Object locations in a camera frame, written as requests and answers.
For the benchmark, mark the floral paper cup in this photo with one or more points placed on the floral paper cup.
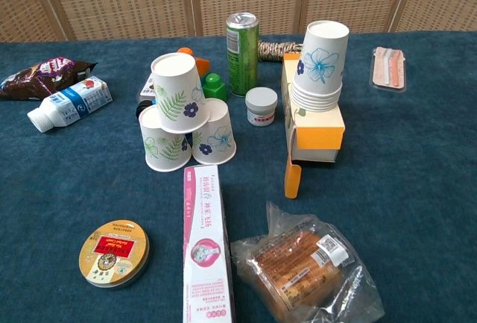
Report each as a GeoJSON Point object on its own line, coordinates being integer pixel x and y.
{"type": "Point", "coordinates": [220, 140]}
{"type": "Point", "coordinates": [175, 88]}
{"type": "Point", "coordinates": [164, 151]}

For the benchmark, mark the stack of floral paper cups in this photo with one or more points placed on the stack of floral paper cups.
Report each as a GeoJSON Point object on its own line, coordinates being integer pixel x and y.
{"type": "Point", "coordinates": [320, 65]}

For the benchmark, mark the white jar grey lid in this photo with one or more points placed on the white jar grey lid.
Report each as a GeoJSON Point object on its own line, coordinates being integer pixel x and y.
{"type": "Point", "coordinates": [261, 108]}

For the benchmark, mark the green toy building block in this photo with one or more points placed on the green toy building block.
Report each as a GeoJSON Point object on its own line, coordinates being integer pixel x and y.
{"type": "Point", "coordinates": [214, 90]}

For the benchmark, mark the white and orange carton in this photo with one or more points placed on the white and orange carton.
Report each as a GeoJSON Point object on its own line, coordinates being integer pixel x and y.
{"type": "Point", "coordinates": [316, 133]}

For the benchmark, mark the green drink can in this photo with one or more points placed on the green drink can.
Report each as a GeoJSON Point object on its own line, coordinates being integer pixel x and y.
{"type": "Point", "coordinates": [242, 58]}

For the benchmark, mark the orange toy building block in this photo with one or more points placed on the orange toy building block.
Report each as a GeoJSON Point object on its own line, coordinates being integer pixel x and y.
{"type": "Point", "coordinates": [203, 65]}

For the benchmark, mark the nut-label bottle black cap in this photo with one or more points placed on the nut-label bottle black cap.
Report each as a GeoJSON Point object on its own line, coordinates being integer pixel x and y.
{"type": "Point", "coordinates": [147, 91]}

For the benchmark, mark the pink white toothpaste box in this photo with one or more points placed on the pink white toothpaste box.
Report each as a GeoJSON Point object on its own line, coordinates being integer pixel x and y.
{"type": "Point", "coordinates": [205, 244]}

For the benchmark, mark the bread in clear bag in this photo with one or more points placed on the bread in clear bag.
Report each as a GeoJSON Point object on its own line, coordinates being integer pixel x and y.
{"type": "Point", "coordinates": [298, 263]}

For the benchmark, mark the round gold tin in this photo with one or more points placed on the round gold tin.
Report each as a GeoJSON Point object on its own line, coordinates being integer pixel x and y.
{"type": "Point", "coordinates": [112, 252]}

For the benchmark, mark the pink razor blister pack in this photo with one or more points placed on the pink razor blister pack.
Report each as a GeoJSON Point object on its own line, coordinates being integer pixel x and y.
{"type": "Point", "coordinates": [389, 69]}

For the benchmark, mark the white blue milk bottle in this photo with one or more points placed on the white blue milk bottle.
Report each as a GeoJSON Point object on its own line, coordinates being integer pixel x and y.
{"type": "Point", "coordinates": [71, 103]}

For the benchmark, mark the brown snack bag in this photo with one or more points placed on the brown snack bag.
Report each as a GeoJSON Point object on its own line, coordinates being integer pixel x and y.
{"type": "Point", "coordinates": [37, 77]}

